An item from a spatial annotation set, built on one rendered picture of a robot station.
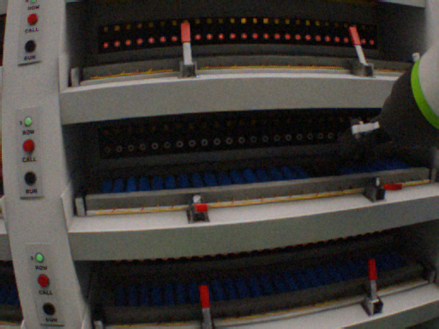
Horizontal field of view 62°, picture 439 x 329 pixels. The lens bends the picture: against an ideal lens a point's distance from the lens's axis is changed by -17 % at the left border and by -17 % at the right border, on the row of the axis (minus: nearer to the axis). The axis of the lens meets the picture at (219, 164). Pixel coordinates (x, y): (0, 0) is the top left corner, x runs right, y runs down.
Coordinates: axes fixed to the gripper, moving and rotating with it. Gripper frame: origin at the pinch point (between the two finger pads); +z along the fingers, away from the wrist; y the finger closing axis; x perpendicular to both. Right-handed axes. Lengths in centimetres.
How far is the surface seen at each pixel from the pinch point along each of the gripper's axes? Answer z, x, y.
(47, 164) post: -6.2, -0.3, 45.3
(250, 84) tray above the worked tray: -7.6, -8.6, 17.4
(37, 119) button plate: -7.8, -6.2, 46.6
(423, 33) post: -6.2, -20.1, -17.2
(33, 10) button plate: -11, -22, 48
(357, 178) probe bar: -0.3, 4.0, 0.8
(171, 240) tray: -3.2, 10.3, 29.2
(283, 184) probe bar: -0.4, 3.8, 12.9
